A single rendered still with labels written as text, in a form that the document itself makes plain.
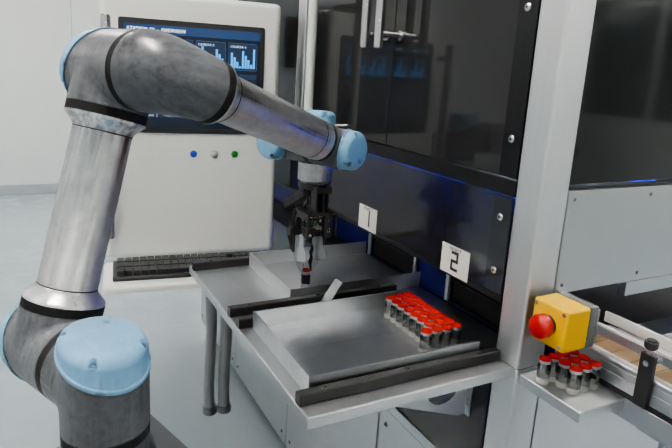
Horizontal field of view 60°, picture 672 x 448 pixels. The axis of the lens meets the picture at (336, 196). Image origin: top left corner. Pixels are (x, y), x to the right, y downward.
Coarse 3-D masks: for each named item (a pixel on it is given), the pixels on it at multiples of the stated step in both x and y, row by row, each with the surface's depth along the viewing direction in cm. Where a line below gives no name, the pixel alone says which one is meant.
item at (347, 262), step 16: (256, 256) 148; (272, 256) 150; (288, 256) 152; (336, 256) 159; (352, 256) 160; (368, 256) 161; (256, 272) 144; (272, 272) 135; (288, 272) 145; (320, 272) 146; (336, 272) 147; (352, 272) 147; (368, 272) 148; (384, 272) 149; (416, 272) 140; (288, 288) 126; (304, 288) 127; (320, 288) 129; (400, 288) 139
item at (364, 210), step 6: (360, 204) 149; (360, 210) 149; (366, 210) 146; (372, 210) 144; (360, 216) 149; (366, 216) 146; (372, 216) 144; (360, 222) 149; (366, 222) 146; (372, 222) 144; (366, 228) 147; (372, 228) 144
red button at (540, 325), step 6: (534, 318) 95; (540, 318) 94; (546, 318) 94; (528, 324) 96; (534, 324) 94; (540, 324) 93; (546, 324) 93; (552, 324) 94; (534, 330) 94; (540, 330) 93; (546, 330) 93; (552, 330) 93; (534, 336) 95; (540, 336) 94; (546, 336) 93
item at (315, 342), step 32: (256, 320) 112; (288, 320) 117; (320, 320) 119; (352, 320) 120; (384, 320) 120; (288, 352) 98; (320, 352) 105; (352, 352) 106; (384, 352) 107; (416, 352) 108; (448, 352) 103; (320, 384) 92
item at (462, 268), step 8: (448, 248) 118; (456, 248) 116; (448, 256) 118; (464, 256) 114; (440, 264) 121; (448, 264) 118; (456, 264) 116; (464, 264) 114; (448, 272) 119; (464, 272) 114; (464, 280) 114
